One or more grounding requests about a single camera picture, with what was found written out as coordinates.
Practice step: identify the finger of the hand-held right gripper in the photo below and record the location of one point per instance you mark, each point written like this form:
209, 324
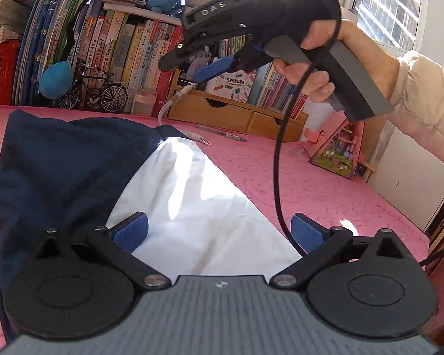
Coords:
216, 68
177, 55

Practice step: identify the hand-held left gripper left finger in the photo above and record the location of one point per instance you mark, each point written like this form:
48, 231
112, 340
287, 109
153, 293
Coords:
131, 231

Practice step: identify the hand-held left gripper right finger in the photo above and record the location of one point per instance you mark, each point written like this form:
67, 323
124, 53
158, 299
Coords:
309, 233

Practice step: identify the white and navy jacket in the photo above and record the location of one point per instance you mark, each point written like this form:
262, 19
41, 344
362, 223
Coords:
59, 173

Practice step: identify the person's right forearm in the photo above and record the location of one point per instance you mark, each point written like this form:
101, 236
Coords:
429, 107

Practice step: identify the person's right hand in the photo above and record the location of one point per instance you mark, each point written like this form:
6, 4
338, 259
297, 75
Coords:
370, 55

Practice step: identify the smartphone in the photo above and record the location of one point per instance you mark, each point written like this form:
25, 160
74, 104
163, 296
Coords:
194, 64

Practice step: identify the white pencil-print box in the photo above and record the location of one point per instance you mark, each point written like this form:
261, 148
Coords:
233, 87

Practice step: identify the row of upright books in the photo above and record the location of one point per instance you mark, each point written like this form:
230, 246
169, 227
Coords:
133, 44
40, 26

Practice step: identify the wooden drawer organizer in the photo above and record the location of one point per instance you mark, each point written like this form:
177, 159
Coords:
214, 116

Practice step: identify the pink embossed table mat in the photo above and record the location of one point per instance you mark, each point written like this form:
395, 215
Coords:
299, 177

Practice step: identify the row of colourful thin books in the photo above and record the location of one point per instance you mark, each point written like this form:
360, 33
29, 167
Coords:
273, 88

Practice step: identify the pen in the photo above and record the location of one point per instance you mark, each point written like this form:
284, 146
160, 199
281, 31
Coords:
222, 135

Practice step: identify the black model bicycle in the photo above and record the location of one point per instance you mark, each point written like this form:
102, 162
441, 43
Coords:
113, 98

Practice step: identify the pink toy house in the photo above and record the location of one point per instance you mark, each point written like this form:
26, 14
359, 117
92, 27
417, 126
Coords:
336, 151

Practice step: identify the blue round plush toy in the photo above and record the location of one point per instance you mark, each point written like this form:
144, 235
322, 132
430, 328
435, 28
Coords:
55, 79

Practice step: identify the window with bars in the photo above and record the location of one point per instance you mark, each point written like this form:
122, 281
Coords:
384, 3

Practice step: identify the red plastic crate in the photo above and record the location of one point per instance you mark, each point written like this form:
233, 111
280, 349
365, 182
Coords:
2, 74

